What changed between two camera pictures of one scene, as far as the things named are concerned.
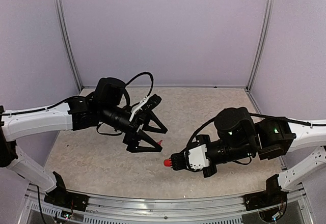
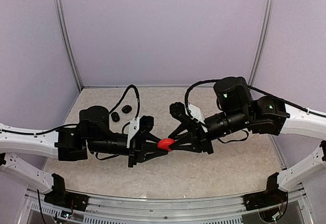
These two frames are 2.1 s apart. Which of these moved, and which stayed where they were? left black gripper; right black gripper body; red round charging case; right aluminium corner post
Moved: left black gripper; red round charging case; right black gripper body
Stayed: right aluminium corner post
